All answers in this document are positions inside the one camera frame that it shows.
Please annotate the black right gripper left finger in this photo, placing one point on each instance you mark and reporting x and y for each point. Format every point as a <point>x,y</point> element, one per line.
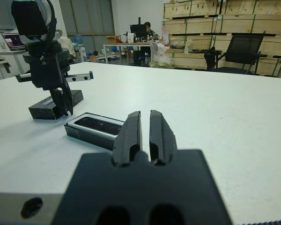
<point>128,140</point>

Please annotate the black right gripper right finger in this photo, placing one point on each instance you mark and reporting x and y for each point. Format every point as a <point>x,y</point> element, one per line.
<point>161,140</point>

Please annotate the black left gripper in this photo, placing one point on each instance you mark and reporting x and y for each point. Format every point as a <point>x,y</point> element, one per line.
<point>45,72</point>

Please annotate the black box lid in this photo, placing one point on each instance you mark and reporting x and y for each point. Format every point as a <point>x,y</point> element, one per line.
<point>42,111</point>

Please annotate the slim black camera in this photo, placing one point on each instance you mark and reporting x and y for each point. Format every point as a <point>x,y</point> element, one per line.
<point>96,124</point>

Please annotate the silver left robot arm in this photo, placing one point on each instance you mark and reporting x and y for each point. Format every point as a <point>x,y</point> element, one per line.
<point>31,47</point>

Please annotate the black box base white insert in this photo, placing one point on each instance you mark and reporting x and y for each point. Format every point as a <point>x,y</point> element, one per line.
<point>93,140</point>

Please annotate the brown cardboard box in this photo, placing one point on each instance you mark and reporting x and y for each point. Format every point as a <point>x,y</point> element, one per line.
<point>110,39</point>

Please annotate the beige cloth bag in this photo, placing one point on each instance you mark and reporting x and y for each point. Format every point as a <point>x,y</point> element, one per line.
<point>66,47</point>

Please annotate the blue water bottle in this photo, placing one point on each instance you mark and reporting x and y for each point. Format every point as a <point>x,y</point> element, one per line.
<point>78,39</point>

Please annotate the white side desk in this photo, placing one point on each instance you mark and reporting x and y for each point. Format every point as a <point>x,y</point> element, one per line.
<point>4,54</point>

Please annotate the open laptop pink screen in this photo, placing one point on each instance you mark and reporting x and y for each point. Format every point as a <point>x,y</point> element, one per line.
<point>12,41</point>

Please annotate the white office desk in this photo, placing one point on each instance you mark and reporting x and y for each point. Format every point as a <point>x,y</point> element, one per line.
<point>126,43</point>

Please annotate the black desktop monitor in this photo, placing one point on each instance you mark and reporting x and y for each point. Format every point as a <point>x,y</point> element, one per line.
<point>138,28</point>

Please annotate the seated person dark clothes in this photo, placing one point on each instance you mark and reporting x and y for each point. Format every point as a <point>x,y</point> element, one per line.
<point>150,30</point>

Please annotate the black office chair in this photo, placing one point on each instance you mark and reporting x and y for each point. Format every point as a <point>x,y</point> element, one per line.
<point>244,47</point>

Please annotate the wooden crates stack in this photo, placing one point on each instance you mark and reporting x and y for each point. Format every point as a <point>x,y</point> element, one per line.
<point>236,21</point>

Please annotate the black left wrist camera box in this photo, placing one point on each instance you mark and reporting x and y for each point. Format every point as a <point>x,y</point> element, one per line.
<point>28,16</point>

